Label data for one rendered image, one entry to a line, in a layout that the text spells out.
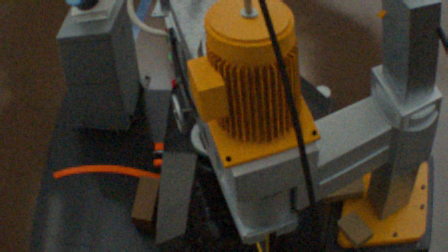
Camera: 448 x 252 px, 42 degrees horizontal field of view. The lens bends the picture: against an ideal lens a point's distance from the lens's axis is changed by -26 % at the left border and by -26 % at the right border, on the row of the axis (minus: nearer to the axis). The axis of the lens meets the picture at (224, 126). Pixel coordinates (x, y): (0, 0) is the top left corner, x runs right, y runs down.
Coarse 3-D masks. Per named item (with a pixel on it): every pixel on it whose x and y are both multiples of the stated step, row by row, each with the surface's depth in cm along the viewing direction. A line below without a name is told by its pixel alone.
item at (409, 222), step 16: (368, 176) 305; (416, 192) 294; (352, 208) 295; (368, 208) 293; (416, 208) 288; (368, 224) 287; (384, 224) 286; (400, 224) 284; (416, 224) 282; (384, 240) 280; (400, 240) 279; (416, 240) 278
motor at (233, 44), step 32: (224, 0) 186; (256, 0) 185; (224, 32) 177; (256, 32) 176; (288, 32) 177; (192, 64) 190; (224, 64) 186; (256, 64) 182; (288, 64) 186; (224, 96) 188; (256, 96) 190; (224, 128) 205; (256, 128) 200; (288, 128) 202; (224, 160) 201
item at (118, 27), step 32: (64, 32) 380; (96, 32) 375; (128, 32) 414; (64, 64) 396; (96, 64) 394; (128, 64) 424; (96, 96) 416; (128, 96) 431; (96, 128) 439; (128, 128) 436
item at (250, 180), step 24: (192, 0) 251; (216, 0) 249; (192, 24) 241; (192, 48) 233; (312, 144) 204; (240, 168) 201; (264, 168) 201; (288, 168) 204; (312, 168) 208; (240, 192) 205; (264, 192) 209
